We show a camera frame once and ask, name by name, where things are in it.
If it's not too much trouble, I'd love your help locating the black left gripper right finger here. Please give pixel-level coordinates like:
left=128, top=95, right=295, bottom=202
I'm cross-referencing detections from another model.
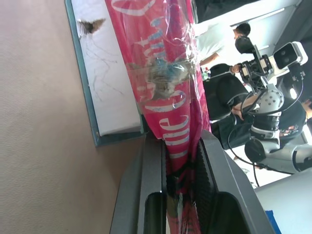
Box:
left=194, top=129, right=276, bottom=234

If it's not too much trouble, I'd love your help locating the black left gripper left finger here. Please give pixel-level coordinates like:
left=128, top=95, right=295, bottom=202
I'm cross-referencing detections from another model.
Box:
left=109, top=136, right=169, bottom=234

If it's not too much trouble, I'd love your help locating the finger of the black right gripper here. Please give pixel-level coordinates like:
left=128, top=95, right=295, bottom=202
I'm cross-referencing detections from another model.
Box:
left=234, top=36, right=257, bottom=56

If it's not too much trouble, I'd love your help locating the pink book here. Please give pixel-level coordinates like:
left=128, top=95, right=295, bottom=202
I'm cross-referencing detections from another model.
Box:
left=104, top=0, right=213, bottom=234

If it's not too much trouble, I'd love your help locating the person in white shirt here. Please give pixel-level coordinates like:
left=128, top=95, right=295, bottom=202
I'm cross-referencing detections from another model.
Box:
left=195, top=22, right=252, bottom=67

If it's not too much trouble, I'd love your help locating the seated person in black clothes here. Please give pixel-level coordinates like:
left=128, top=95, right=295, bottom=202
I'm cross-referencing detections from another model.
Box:
left=204, top=62, right=252, bottom=149

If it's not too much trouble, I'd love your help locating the blue tape strip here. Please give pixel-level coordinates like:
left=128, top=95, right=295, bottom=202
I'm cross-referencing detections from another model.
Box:
left=264, top=209, right=277, bottom=233

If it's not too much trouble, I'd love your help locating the person in black printed shirt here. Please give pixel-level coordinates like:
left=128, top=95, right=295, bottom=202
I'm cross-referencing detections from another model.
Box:
left=277, top=97, right=312, bottom=148

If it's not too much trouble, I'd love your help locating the white foam board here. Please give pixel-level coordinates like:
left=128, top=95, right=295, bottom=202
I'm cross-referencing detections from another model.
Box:
left=64, top=0, right=149, bottom=148

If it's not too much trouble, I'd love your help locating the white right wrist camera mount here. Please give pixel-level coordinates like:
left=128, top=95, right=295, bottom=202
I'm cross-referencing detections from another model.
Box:
left=272, top=41, right=309, bottom=71

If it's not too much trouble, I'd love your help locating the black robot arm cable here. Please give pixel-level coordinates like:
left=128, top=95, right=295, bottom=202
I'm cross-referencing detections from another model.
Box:
left=227, top=92, right=272, bottom=189

